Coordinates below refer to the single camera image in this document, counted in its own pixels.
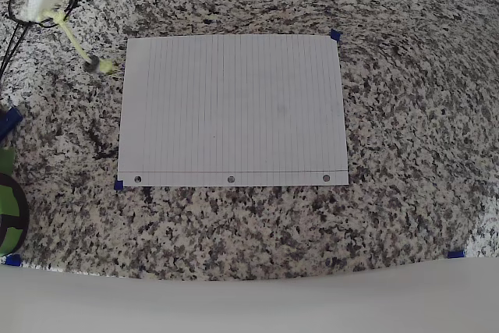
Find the black and green round disc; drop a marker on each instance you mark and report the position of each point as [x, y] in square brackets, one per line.
[8, 196]

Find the lined white paper sheet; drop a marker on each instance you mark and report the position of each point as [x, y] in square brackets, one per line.
[234, 114]

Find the white backdrop board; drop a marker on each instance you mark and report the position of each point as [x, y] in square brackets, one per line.
[249, 305]

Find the blue tape piece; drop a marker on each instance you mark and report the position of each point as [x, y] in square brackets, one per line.
[119, 185]
[336, 35]
[13, 259]
[456, 254]

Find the green tape piece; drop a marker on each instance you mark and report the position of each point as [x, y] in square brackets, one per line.
[6, 159]

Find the black hex nut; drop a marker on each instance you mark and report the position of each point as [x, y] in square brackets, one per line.
[92, 66]

